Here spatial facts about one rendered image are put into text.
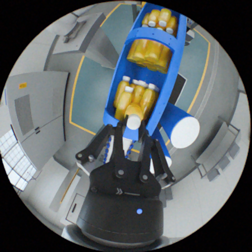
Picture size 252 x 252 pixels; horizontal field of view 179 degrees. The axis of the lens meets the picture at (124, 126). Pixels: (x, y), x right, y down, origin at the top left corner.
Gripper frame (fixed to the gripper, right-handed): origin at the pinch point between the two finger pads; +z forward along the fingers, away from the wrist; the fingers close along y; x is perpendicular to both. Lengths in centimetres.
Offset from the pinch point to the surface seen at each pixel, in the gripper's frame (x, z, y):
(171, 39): 33.8, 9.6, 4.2
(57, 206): -63, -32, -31
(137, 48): 28.5, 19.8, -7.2
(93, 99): -33, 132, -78
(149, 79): 18.0, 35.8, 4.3
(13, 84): 8, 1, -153
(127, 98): 3.2, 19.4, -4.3
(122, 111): -3.2, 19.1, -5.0
